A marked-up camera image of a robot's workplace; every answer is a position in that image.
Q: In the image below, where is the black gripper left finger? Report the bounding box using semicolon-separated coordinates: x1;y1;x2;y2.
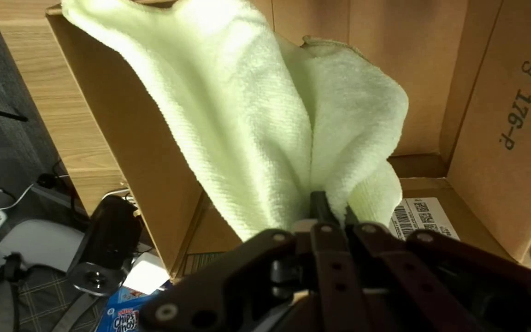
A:
138;191;364;332

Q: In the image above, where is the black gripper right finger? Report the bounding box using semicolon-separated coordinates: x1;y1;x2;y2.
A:
340;207;531;332

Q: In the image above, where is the light green fluffy towel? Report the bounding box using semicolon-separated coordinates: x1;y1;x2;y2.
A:
58;0;410;244

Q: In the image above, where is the brown cardboard box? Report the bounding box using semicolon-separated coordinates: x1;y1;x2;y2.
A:
0;0;531;279

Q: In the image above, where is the blue printed package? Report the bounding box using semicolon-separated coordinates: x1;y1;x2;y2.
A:
95;285;162;332

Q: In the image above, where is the grey office chair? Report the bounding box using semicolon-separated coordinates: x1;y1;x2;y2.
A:
0;218;88;275

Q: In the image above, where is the olive grey backpack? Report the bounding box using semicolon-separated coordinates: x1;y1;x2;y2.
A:
0;255;95;332

